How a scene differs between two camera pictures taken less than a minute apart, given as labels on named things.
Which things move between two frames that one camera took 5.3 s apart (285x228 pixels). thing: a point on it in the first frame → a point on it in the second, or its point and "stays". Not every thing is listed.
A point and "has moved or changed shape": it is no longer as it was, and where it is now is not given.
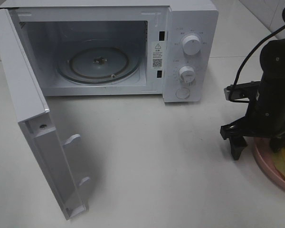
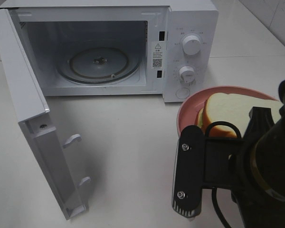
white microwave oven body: x=168 y=49 stays
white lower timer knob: x=187 y=74 stays
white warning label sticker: x=157 y=54 stays
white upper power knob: x=192 y=44 stays
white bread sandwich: x=284 y=160 has moved or changed shape
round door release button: x=183 y=92 stays
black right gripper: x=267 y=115 → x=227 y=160
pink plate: x=264 y=153 has moved or changed shape
